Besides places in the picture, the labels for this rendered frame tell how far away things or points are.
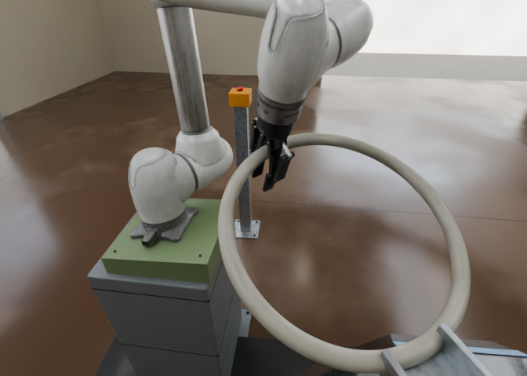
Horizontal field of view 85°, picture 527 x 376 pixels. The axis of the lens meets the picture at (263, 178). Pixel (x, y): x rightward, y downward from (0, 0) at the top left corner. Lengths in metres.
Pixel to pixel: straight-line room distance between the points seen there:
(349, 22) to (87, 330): 1.91
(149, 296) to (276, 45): 0.86
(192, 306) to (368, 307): 1.19
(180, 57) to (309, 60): 0.55
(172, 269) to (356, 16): 0.80
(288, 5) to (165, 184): 0.64
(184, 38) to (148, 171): 0.40
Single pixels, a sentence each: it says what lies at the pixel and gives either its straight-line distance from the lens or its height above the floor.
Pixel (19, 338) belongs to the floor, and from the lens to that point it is 2.20.
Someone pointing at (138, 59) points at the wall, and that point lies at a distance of 7.65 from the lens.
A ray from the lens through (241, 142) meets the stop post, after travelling 1.83.
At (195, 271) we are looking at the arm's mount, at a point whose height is 0.85.
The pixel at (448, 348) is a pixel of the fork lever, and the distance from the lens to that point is 0.59.
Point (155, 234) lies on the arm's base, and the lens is 1.01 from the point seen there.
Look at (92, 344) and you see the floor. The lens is 1.97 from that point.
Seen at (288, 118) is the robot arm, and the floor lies 1.36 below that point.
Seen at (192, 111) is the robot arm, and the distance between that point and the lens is 0.99.
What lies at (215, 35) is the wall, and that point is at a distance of 6.88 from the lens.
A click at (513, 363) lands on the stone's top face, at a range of 1.00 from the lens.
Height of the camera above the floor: 1.56
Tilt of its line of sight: 33 degrees down
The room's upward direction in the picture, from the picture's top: straight up
